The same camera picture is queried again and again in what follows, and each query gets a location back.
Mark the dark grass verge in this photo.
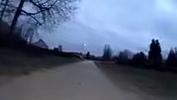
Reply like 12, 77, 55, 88
0, 44, 84, 99
89, 58, 177, 100

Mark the dark tree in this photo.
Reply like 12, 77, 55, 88
101, 43, 114, 62

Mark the dark hedge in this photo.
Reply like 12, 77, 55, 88
0, 19, 34, 52

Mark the large bare tree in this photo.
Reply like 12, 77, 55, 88
0, 0, 87, 51

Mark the building with pitched roof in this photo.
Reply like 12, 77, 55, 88
30, 37, 51, 50

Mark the row of dark evergreen trees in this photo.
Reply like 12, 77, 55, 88
114, 25, 177, 74

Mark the pale grey paved path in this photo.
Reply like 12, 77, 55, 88
0, 46, 177, 100

